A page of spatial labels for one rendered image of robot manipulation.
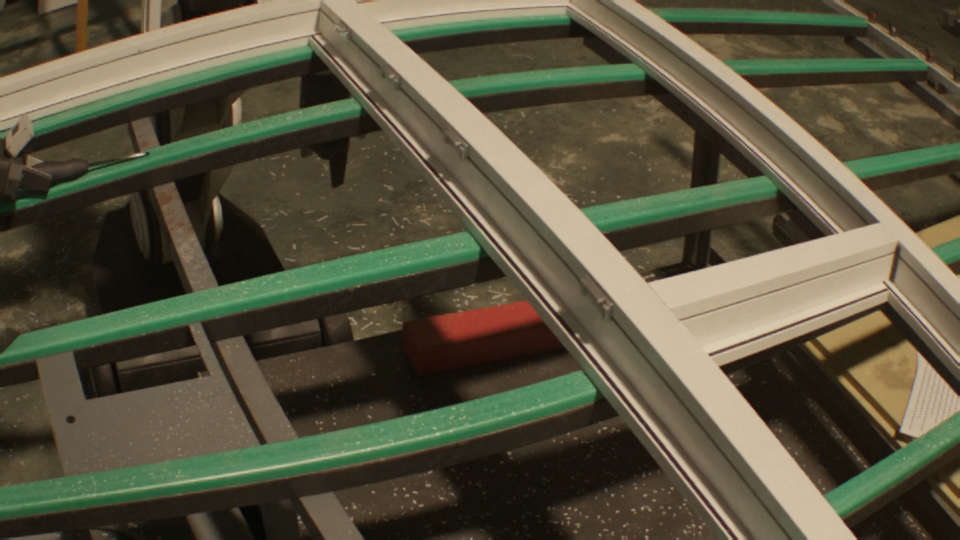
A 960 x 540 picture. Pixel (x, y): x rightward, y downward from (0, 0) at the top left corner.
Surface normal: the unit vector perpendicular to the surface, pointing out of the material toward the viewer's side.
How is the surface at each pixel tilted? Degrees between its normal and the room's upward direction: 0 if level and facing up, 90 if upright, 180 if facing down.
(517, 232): 90
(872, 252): 90
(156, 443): 0
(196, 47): 90
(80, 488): 0
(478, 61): 0
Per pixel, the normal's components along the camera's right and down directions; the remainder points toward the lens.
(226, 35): 0.40, 0.51
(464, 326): 0.04, -0.84
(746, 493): -0.91, 0.18
